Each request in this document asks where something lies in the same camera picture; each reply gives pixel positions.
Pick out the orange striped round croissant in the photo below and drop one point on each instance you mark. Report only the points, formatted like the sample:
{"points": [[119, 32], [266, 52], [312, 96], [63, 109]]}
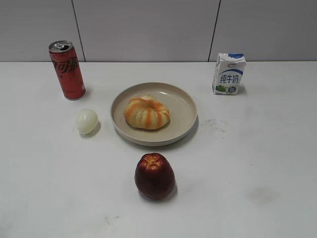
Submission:
{"points": [[146, 112]]}

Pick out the beige round plate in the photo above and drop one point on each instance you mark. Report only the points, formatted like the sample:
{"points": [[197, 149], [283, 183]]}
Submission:
{"points": [[182, 108]]}

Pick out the dark red apple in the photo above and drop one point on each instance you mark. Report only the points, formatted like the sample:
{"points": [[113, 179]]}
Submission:
{"points": [[154, 176]]}

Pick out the white egg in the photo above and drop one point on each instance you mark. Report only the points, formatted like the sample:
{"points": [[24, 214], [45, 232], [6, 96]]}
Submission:
{"points": [[86, 121]]}

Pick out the white blue milk carton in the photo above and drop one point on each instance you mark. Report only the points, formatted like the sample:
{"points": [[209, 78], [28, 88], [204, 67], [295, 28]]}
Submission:
{"points": [[229, 70]]}

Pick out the red cola can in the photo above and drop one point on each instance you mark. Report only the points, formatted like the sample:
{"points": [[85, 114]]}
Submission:
{"points": [[66, 65]]}

